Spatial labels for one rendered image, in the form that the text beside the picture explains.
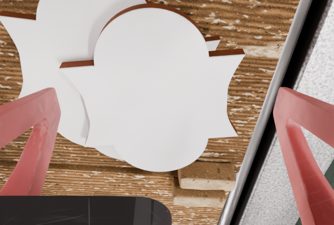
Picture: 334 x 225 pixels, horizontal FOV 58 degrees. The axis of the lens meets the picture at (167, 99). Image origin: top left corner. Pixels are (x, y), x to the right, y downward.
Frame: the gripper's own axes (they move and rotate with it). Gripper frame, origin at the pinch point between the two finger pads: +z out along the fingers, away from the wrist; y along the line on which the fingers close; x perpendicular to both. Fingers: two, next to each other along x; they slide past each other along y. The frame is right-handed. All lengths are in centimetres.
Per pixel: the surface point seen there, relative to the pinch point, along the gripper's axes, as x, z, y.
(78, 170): 18.0, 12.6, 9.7
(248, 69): 5.5, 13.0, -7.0
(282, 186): 24.1, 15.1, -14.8
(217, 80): 3.0, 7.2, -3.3
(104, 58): 1.3, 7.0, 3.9
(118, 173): 18.6, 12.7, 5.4
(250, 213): 29.9, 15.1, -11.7
